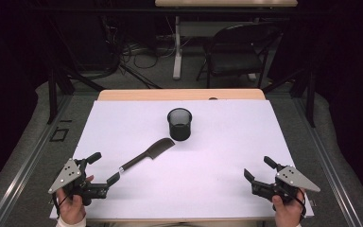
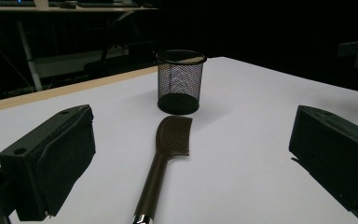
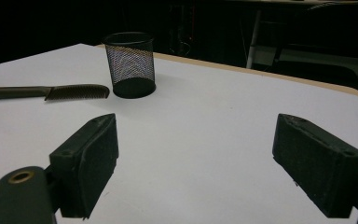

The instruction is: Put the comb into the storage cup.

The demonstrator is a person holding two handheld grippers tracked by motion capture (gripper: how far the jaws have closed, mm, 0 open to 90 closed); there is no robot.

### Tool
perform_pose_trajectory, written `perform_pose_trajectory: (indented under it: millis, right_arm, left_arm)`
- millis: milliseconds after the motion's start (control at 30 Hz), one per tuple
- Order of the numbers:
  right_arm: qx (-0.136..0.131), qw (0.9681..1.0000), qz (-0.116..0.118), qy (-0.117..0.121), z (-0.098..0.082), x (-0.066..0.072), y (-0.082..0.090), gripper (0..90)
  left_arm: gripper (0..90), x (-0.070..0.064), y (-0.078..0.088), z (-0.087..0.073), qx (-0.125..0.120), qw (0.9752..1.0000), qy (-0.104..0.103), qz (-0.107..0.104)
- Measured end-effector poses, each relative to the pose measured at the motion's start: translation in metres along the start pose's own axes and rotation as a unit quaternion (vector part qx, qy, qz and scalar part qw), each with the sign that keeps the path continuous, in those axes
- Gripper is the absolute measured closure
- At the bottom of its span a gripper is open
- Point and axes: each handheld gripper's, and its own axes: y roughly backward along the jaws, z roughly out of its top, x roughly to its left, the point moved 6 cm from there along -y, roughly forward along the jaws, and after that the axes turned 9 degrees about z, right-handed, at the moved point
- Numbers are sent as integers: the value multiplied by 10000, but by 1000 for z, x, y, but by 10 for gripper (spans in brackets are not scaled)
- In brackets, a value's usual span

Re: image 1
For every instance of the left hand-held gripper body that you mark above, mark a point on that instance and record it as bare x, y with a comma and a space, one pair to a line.
66, 178

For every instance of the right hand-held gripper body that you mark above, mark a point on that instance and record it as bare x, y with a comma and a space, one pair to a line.
291, 181

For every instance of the black mesh pen cup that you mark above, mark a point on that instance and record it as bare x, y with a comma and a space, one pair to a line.
180, 132

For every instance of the person's left hand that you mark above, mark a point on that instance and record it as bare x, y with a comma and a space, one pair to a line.
72, 206

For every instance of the person's right hand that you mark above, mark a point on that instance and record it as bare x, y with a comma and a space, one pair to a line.
286, 210

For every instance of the white board sheet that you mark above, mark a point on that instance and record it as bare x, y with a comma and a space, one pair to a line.
217, 164

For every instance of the black metal stand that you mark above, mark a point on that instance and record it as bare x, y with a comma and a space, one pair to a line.
310, 101
53, 94

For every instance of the black folding chair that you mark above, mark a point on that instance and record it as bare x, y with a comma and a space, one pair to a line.
233, 60

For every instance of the white desk leg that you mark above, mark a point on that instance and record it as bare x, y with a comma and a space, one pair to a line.
177, 56

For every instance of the metal floor rail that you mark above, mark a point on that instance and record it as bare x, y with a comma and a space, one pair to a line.
327, 164
28, 164

